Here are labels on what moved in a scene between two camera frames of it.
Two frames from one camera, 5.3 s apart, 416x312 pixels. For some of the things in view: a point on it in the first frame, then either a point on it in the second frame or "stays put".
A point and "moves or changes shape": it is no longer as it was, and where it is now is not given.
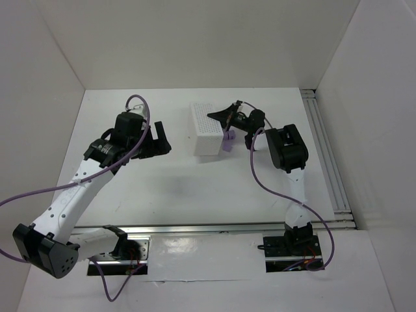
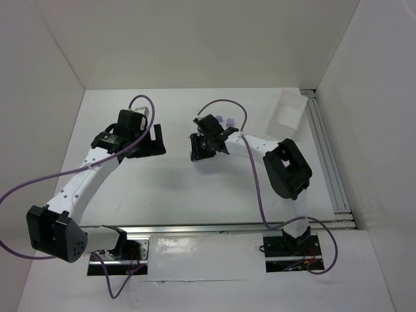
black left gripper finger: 149,147 stays put
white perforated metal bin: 207,132 moves or changes shape
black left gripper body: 151,147 stays put
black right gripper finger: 225,116 -> 199,147
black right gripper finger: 249,138 -> 222,147
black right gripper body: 234,116 -> 200,148
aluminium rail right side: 343,217 stays put
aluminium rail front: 214,229 stays put
